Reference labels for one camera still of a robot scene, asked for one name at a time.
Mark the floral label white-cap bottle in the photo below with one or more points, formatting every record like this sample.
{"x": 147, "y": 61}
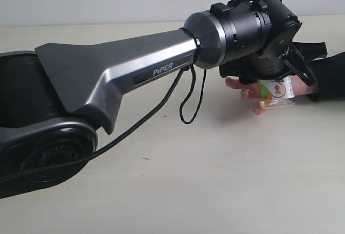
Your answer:
{"x": 275, "y": 93}

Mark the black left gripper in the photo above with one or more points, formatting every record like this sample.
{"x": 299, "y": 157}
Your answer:
{"x": 294, "y": 60}

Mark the person's open bare hand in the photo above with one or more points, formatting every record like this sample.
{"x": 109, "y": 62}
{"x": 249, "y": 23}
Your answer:
{"x": 250, "y": 92}

